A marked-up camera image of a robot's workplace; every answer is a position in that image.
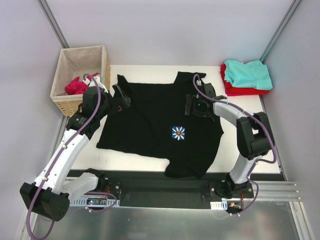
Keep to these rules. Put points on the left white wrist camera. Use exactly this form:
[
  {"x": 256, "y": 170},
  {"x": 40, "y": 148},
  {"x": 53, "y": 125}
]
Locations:
[{"x": 94, "y": 81}]

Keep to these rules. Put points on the left grey cable duct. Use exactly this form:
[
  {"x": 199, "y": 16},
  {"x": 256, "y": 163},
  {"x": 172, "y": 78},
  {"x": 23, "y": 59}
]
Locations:
[{"x": 94, "y": 202}]

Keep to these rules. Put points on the aluminium rail frame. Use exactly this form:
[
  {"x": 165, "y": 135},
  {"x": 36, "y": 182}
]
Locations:
[{"x": 278, "y": 191}]

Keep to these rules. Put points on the magenta t shirt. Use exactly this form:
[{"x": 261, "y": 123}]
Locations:
[{"x": 77, "y": 86}]

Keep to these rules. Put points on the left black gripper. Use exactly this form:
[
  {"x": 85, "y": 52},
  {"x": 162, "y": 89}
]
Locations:
[{"x": 116, "y": 100}]

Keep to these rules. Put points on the corner aluminium post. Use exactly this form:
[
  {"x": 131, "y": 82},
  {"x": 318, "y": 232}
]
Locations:
[
  {"x": 279, "y": 30},
  {"x": 53, "y": 23}
]

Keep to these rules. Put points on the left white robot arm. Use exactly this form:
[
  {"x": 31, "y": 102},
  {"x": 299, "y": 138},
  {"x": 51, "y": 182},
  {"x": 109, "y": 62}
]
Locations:
[{"x": 49, "y": 196}]

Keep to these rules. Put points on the wicker basket with liner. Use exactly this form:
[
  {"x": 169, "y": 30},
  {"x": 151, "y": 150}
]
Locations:
[{"x": 75, "y": 62}]

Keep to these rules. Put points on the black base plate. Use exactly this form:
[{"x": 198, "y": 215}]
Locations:
[{"x": 142, "y": 189}]

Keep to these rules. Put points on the red folded t shirt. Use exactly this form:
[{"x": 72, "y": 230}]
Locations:
[{"x": 234, "y": 91}]

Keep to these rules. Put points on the left corner aluminium post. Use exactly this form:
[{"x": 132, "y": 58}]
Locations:
[{"x": 53, "y": 23}]

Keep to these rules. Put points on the right grey cable duct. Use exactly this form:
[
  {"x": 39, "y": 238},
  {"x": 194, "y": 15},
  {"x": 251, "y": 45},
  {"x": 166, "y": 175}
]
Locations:
[{"x": 226, "y": 205}]

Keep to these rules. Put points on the black t shirt with flower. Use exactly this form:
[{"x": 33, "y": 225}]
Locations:
[{"x": 155, "y": 125}]

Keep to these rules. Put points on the grey cable duct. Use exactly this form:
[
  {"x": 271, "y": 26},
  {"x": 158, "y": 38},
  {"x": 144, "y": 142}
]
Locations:
[
  {"x": 226, "y": 205},
  {"x": 94, "y": 202}
]

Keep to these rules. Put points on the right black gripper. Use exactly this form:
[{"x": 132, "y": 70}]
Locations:
[{"x": 189, "y": 105}]

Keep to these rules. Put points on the teal folded t shirt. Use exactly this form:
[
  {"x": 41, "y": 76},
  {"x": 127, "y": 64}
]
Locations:
[{"x": 253, "y": 74}]

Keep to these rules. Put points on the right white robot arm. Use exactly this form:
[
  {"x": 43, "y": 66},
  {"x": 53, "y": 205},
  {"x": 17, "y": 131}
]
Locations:
[{"x": 254, "y": 137}]

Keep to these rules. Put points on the right corner aluminium post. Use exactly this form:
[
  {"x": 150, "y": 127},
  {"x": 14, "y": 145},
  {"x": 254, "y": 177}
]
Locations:
[{"x": 279, "y": 30}]

